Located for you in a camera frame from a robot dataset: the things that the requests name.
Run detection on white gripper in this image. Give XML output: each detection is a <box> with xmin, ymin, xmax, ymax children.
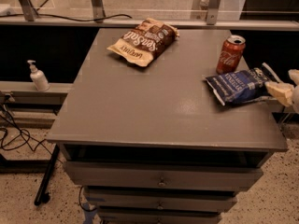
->
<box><xmin>265</xmin><ymin>69</ymin><xmax>299</xmax><ymax>114</ymax></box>

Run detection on blue Kettle chip bag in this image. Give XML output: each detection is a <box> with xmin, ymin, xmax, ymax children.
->
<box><xmin>206</xmin><ymin>63</ymin><xmax>281</xmax><ymax>105</ymax></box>

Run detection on red Coca-Cola can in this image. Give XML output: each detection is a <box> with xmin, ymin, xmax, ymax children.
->
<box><xmin>216</xmin><ymin>35</ymin><xmax>246</xmax><ymax>74</ymax></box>

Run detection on brown sea salt chip bag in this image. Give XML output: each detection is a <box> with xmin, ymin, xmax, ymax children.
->
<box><xmin>107</xmin><ymin>18</ymin><xmax>179</xmax><ymax>67</ymax></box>

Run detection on top grey drawer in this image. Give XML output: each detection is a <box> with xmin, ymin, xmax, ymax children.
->
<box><xmin>64</xmin><ymin>161</ymin><xmax>263</xmax><ymax>191</ymax></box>

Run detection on grey drawer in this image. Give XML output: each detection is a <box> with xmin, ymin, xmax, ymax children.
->
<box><xmin>98</xmin><ymin>207</ymin><xmax>221</xmax><ymax>224</ymax></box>
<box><xmin>64</xmin><ymin>161</ymin><xmax>263</xmax><ymax>191</ymax></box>
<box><xmin>84</xmin><ymin>187</ymin><xmax>236</xmax><ymax>213</ymax></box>

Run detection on middle grey drawer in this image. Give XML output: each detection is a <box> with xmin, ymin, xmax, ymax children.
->
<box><xmin>84</xmin><ymin>187</ymin><xmax>236</xmax><ymax>213</ymax></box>

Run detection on bottom grey drawer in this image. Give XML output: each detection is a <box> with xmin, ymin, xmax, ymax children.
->
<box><xmin>98</xmin><ymin>207</ymin><xmax>221</xmax><ymax>224</ymax></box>

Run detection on white pump soap bottle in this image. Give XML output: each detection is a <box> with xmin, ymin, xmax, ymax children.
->
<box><xmin>27</xmin><ymin>60</ymin><xmax>50</xmax><ymax>91</ymax></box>

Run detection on black metal stand leg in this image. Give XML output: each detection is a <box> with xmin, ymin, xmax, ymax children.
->
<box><xmin>34</xmin><ymin>146</ymin><xmax>60</xmax><ymax>206</ymax></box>

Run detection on right metal window post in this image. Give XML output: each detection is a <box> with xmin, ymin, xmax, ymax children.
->
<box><xmin>206</xmin><ymin>0</ymin><xmax>221</xmax><ymax>25</ymax></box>

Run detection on metal window post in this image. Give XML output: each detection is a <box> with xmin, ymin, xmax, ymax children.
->
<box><xmin>91</xmin><ymin>0</ymin><xmax>106</xmax><ymax>22</ymax></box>
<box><xmin>206</xmin><ymin>0</ymin><xmax>221</xmax><ymax>25</ymax></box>
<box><xmin>18</xmin><ymin>0</ymin><xmax>37</xmax><ymax>21</ymax></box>

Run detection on middle metal window post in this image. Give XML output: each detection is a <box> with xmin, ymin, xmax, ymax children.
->
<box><xmin>91</xmin><ymin>0</ymin><xmax>106</xmax><ymax>22</ymax></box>

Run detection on black cable under cabinet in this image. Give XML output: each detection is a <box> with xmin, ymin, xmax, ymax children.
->
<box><xmin>78</xmin><ymin>186</ymin><xmax>98</xmax><ymax>213</ymax></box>

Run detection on left metal window post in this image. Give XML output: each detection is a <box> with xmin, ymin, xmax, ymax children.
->
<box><xmin>18</xmin><ymin>0</ymin><xmax>37</xmax><ymax>21</ymax></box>

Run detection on black cable on ledge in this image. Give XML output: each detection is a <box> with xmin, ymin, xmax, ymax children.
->
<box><xmin>0</xmin><ymin>12</ymin><xmax>133</xmax><ymax>22</ymax></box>

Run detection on black floor cables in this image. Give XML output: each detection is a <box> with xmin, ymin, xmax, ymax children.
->
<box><xmin>0</xmin><ymin>103</ymin><xmax>56</xmax><ymax>157</ymax></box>

